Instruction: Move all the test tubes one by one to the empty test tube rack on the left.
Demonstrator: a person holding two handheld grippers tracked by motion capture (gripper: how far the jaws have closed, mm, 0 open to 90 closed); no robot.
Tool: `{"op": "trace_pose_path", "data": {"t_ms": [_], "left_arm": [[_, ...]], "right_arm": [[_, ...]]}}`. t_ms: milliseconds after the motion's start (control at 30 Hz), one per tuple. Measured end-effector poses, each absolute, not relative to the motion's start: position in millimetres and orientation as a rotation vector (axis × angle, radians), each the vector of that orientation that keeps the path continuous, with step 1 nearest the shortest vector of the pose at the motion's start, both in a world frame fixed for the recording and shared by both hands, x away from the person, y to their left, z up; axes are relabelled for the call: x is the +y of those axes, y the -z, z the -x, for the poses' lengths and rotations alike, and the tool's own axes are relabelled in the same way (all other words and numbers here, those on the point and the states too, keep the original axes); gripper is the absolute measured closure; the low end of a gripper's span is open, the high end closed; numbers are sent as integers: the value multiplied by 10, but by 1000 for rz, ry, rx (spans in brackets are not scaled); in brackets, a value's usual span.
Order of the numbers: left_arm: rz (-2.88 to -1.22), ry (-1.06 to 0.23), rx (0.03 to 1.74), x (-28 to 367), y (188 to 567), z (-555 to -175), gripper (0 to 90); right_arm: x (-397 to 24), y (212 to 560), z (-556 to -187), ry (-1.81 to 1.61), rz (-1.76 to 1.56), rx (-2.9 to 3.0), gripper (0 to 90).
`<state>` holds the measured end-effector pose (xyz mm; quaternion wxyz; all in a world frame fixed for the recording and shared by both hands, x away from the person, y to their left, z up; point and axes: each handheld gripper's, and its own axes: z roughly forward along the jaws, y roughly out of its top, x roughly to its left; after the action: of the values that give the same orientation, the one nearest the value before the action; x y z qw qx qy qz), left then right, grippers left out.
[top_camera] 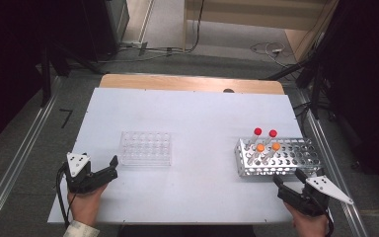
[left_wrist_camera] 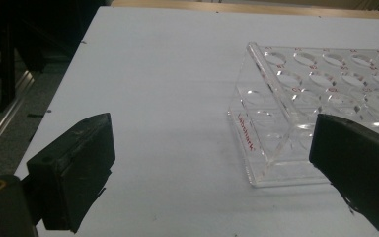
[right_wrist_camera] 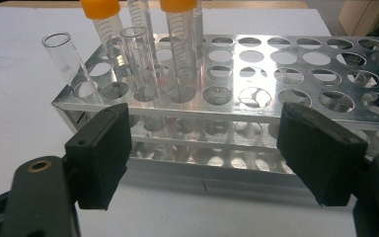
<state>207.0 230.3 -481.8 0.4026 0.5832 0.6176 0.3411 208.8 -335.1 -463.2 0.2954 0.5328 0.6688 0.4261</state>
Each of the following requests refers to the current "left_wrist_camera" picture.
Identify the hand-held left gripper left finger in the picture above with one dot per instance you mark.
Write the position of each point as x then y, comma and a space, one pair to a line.
72, 171

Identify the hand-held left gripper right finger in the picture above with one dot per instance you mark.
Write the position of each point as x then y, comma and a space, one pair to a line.
355, 171

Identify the clear acrylic tube rack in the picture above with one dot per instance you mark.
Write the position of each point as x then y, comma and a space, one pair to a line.
276, 108

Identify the black metal stand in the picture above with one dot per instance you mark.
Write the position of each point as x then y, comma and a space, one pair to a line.
7, 65

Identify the wooden table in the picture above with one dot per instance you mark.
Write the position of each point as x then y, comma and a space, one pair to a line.
243, 8

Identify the metal floor rail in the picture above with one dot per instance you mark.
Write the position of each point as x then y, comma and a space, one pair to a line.
0, 121

